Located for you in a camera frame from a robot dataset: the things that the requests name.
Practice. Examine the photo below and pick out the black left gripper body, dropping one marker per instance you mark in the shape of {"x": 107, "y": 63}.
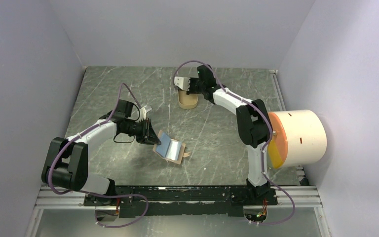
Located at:
{"x": 139, "y": 129}

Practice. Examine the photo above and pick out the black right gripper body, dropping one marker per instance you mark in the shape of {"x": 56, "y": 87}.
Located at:
{"x": 195, "y": 87}

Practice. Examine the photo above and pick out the beige leather card holder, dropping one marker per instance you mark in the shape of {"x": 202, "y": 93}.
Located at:
{"x": 170, "y": 149}

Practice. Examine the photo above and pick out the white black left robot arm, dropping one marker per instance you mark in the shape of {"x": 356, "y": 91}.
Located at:
{"x": 67, "y": 164}

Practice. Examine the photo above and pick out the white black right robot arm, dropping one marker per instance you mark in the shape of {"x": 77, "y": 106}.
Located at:
{"x": 253, "y": 124}

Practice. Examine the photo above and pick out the beige oval plastic tray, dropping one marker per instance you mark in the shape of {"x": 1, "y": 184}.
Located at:
{"x": 187, "y": 101}

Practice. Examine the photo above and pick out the cream cylinder with orange face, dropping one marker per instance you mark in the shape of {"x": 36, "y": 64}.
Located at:
{"x": 298, "y": 138}

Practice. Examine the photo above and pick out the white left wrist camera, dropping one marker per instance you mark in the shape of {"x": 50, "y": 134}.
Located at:
{"x": 143, "y": 111}

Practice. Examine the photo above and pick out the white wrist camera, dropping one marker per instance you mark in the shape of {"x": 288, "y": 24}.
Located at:
{"x": 182, "y": 83}
{"x": 143, "y": 111}

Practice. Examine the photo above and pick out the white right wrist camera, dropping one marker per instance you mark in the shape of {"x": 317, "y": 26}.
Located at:
{"x": 182, "y": 83}

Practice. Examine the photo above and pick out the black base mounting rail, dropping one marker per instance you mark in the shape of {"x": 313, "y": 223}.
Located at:
{"x": 232, "y": 200}

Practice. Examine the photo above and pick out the aluminium frame rail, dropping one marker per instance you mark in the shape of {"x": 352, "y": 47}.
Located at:
{"x": 303, "y": 197}

